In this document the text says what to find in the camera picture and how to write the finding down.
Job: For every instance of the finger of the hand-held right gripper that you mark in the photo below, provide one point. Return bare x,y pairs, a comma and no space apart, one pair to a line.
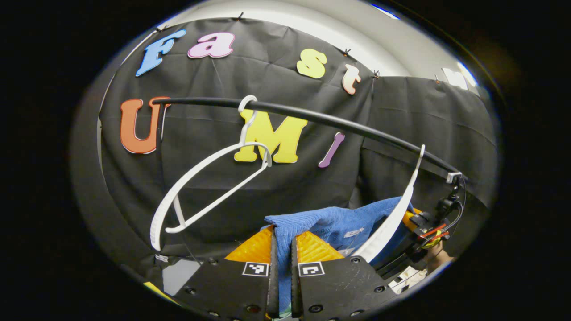
410,220

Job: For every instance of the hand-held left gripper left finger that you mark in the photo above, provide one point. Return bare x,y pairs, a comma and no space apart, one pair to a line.
273,285

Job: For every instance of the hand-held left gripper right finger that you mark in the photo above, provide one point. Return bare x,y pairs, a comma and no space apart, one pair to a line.
296,285

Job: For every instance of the white hanger with blue sweater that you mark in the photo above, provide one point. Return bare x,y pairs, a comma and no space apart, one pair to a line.
392,223

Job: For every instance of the blue knitted sweater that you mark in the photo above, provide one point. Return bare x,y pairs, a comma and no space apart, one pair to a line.
330,223

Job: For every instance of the empty white clothes hanger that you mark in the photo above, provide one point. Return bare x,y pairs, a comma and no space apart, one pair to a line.
155,232

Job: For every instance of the black clothes rack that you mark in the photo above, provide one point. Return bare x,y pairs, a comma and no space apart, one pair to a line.
312,117

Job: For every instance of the small white cloth tie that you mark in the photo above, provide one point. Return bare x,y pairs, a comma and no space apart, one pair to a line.
161,258

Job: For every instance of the small ceiling light panel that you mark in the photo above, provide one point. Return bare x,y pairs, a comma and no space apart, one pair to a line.
459,76

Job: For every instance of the black backdrop cloth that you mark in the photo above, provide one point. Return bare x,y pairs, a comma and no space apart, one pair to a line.
214,80

